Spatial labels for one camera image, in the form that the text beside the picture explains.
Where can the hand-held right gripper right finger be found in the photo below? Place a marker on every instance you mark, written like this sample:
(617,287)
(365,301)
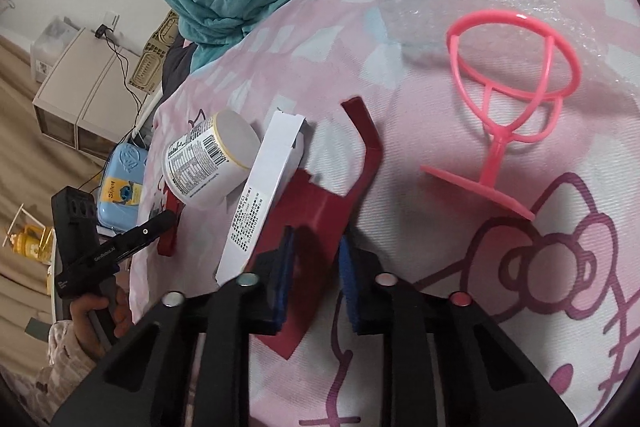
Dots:
(348,277)

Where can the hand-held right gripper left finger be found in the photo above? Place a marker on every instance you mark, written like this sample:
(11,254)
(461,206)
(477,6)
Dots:
(284,277)

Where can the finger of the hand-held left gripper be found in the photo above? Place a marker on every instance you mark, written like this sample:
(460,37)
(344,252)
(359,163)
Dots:
(150,232)

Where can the white labelled tub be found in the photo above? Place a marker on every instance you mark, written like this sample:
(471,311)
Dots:
(215,157)

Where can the pink plastic stand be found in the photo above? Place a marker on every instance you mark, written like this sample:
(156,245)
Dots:
(492,157)

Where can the person's left forearm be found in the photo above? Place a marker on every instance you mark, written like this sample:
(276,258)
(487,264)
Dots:
(65,359)

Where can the person's left hand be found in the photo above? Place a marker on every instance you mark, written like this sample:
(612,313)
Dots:
(87,314)

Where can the yellow bottle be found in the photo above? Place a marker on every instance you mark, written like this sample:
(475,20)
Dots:
(30,247)

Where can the blue cartoon tin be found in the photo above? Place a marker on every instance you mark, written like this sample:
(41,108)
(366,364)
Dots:
(120,187)

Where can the white carton box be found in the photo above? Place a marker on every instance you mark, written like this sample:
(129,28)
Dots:
(260,187)

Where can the pink printed bedsheet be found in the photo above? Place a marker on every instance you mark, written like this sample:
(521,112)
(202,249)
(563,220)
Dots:
(450,282)

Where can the beige bedside cabinet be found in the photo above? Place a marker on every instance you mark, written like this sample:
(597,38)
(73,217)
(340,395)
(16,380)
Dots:
(85,72)

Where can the beige plastic crate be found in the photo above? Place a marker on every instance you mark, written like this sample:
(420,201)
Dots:
(147,67)

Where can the translucent storage box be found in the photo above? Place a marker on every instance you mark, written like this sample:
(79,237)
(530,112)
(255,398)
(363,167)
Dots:
(50,47)

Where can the white wall socket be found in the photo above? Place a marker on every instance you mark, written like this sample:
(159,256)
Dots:
(111,17)

